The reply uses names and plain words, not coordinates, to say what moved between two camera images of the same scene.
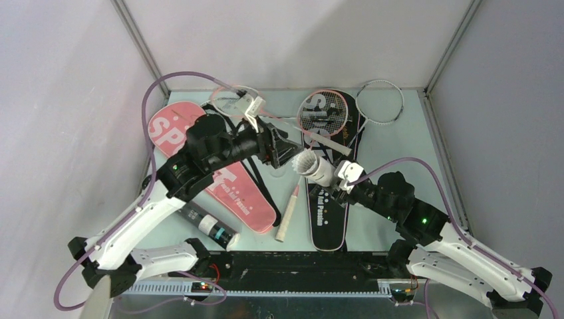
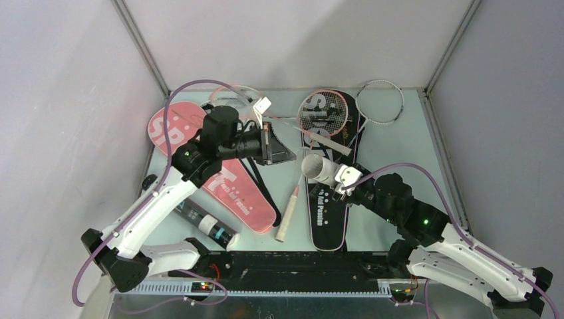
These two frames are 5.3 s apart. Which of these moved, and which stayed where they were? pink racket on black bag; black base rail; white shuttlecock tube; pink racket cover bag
Moved: white shuttlecock tube
Stayed: pink racket on black bag; pink racket cover bag; black base rail
